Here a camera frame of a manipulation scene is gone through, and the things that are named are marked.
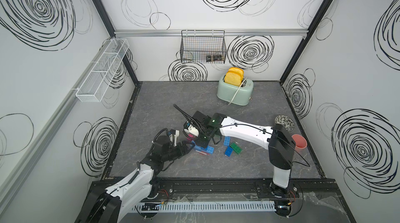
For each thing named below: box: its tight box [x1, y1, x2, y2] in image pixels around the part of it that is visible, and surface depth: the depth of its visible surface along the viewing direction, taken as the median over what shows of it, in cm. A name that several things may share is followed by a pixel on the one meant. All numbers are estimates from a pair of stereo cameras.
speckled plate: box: [275, 114, 295, 132], surface depth 98 cm
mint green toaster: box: [216, 75, 254, 106], surface depth 101 cm
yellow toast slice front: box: [224, 71, 243, 88], surface depth 98 cm
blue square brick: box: [224, 145, 234, 158], surface depth 86 cm
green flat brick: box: [229, 142, 243, 155], surface depth 87 cm
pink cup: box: [291, 133, 308, 153], surface depth 82 cm
